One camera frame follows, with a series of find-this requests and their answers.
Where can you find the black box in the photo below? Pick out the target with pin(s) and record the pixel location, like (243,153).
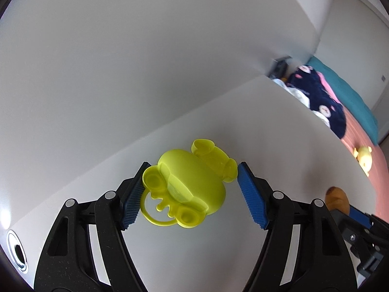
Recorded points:
(281,67)

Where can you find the salmon bed sheet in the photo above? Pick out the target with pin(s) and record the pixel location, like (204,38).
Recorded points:
(380,182)

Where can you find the yellow plush toy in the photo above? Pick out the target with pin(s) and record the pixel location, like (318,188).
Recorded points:
(364,158)

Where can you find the pink garment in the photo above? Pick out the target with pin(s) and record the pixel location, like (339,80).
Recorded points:
(329,88)

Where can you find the teal blanket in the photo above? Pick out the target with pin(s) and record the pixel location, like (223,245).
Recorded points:
(349,97)

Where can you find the orange toy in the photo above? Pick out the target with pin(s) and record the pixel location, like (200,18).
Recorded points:
(337,197)

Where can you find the yellow frog toy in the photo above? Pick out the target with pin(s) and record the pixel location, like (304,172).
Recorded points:
(188,170)

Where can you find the white cloth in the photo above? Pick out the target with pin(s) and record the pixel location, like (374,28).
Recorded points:
(296,92)

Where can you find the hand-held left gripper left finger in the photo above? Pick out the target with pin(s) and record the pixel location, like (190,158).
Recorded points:
(133,200)

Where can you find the navy pig print blanket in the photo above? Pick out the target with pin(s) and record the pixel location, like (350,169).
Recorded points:
(322,103)

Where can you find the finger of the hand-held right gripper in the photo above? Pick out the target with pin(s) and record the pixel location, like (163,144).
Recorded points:
(360,217)

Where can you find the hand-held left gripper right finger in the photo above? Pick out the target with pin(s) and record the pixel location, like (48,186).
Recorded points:
(252,197)

